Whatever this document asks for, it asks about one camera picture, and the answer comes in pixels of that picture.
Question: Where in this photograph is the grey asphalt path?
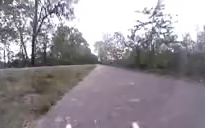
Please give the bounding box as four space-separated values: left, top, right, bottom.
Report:
37 63 205 128

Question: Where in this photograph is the row of trees and bushes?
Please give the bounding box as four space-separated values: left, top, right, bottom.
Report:
93 0 205 81

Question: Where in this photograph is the grass verge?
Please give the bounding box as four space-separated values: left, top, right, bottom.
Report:
0 63 98 128

